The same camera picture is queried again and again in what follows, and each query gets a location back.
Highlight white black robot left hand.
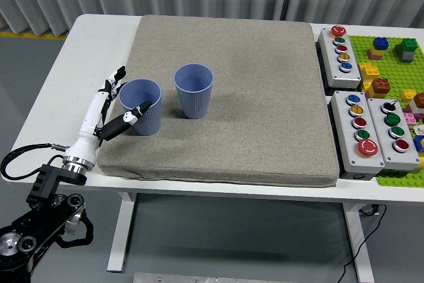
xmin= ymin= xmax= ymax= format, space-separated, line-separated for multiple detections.
xmin=62 ymin=66 xmax=152 ymax=164

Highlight blue ribbed plastic cup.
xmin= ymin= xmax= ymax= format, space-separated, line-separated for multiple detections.
xmin=118 ymin=78 xmax=164 ymax=137
xmin=174 ymin=64 xmax=215 ymax=120

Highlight white table leg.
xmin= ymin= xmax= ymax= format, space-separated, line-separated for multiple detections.
xmin=343 ymin=201 xmax=375 ymax=283
xmin=106 ymin=192 xmax=137 ymax=272

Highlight grey-brown fabric mat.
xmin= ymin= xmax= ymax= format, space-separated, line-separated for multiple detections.
xmin=96 ymin=14 xmax=341 ymax=188

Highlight grey five-button control box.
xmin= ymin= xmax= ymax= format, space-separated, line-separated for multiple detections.
xmin=317 ymin=25 xmax=362 ymax=89

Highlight grey box with red mushroom button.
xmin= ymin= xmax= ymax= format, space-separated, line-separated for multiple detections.
xmin=330 ymin=90 xmax=386 ymax=173

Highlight brown orange brick stack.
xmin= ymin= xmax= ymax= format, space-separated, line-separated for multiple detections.
xmin=362 ymin=77 xmax=392 ymax=99

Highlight blue yellow brick stack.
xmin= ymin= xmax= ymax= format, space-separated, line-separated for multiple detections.
xmin=366 ymin=36 xmax=391 ymax=61

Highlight green brick baseplate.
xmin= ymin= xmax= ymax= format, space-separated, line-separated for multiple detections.
xmin=349 ymin=34 xmax=424 ymax=188

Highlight small yellow toy brick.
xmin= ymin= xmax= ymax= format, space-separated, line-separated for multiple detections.
xmin=399 ymin=88 xmax=417 ymax=103

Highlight green grey brick stack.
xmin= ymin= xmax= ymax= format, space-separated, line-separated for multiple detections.
xmin=393 ymin=37 xmax=419 ymax=64

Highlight brown pink brick stack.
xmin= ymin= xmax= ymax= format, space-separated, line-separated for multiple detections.
xmin=404 ymin=92 xmax=424 ymax=121

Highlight blue yellow toy bricks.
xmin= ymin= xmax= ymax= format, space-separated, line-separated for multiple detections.
xmin=412 ymin=134 xmax=424 ymax=168

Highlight black floor cable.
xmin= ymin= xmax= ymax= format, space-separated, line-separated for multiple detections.
xmin=337 ymin=203 xmax=388 ymax=283

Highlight grey box with black switch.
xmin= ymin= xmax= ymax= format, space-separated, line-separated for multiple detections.
xmin=366 ymin=97 xmax=421 ymax=170

